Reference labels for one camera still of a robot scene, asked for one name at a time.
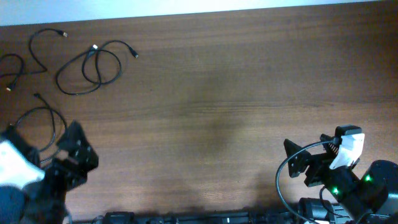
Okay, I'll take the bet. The black USB cable thin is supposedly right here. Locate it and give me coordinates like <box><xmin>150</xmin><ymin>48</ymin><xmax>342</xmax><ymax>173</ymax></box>
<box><xmin>0</xmin><ymin>27</ymin><xmax>68</xmax><ymax>92</ymax></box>

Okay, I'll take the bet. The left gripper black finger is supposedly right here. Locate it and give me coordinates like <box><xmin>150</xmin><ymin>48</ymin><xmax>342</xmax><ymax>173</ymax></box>
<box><xmin>1</xmin><ymin>126</ymin><xmax>40</xmax><ymax>167</ymax></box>
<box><xmin>57</xmin><ymin>120</ymin><xmax>99</xmax><ymax>171</ymax></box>

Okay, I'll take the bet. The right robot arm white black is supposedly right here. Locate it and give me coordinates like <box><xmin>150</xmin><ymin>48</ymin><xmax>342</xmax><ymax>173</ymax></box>
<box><xmin>282</xmin><ymin>127</ymin><xmax>397</xmax><ymax>223</ymax></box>

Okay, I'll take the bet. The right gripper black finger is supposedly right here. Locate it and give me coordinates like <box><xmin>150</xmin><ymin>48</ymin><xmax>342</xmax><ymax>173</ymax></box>
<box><xmin>320</xmin><ymin>134</ymin><xmax>341</xmax><ymax>155</ymax></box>
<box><xmin>284</xmin><ymin>139</ymin><xmax>311</xmax><ymax>178</ymax></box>

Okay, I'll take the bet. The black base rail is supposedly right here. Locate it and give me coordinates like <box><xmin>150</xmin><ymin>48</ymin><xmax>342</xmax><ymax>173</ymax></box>
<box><xmin>73</xmin><ymin>203</ymin><xmax>315</xmax><ymax>224</ymax></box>

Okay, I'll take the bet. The black USB cable thick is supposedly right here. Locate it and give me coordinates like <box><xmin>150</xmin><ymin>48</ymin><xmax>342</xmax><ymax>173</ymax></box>
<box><xmin>55</xmin><ymin>39</ymin><xmax>139</xmax><ymax>96</ymax></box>

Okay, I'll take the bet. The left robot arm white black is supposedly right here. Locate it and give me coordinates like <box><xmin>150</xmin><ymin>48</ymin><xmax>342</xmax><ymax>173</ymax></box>
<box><xmin>1</xmin><ymin>121</ymin><xmax>99</xmax><ymax>223</ymax></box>

